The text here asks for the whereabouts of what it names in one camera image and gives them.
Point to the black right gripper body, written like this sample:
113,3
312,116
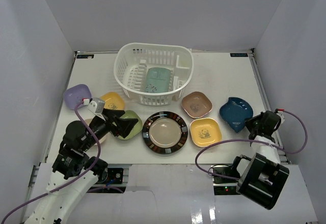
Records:
262,113

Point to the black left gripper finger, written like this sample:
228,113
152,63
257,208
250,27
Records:
112,114
122,127

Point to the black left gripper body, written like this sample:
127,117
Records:
113,123

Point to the cream panda dish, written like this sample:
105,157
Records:
103,139

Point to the yellow panda dish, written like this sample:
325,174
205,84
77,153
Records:
113,101
205,132

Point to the dark blue leaf plate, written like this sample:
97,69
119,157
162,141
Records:
235,112

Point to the purple panda dish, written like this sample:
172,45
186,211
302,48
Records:
75,95

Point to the black rimmed round plate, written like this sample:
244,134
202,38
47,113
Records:
165,132

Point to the teal speckled rectangular plate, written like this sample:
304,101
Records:
157,80

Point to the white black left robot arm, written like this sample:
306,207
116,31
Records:
73,171

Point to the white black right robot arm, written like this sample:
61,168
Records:
262,177

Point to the white plastic dish bin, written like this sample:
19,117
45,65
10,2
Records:
135,59

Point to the green panda dish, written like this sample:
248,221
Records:
137,124

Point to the pink panda dish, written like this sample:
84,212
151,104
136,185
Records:
196,105

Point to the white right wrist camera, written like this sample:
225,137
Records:
280,113

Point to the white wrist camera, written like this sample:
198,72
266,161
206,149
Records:
96,105
280,113

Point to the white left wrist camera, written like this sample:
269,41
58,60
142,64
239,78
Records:
96,105

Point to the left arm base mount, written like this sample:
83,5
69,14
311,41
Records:
110,182

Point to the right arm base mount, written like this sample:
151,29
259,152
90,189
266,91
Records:
221,185

